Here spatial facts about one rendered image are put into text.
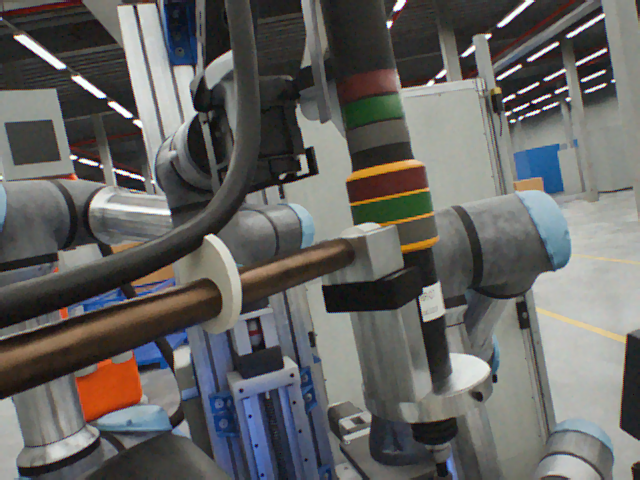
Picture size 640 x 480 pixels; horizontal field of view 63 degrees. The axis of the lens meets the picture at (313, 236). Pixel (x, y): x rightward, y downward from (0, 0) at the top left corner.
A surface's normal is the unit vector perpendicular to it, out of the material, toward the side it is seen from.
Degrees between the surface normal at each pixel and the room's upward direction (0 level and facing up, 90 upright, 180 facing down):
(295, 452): 90
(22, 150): 90
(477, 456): 78
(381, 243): 90
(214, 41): 119
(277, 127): 90
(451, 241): 73
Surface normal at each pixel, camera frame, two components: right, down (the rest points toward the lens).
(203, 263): -0.58, 0.16
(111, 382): 0.54, -0.06
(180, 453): 0.37, -0.91
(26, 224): 0.82, -0.11
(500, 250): 0.11, 0.16
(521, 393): 0.30, -0.01
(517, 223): 0.00, -0.35
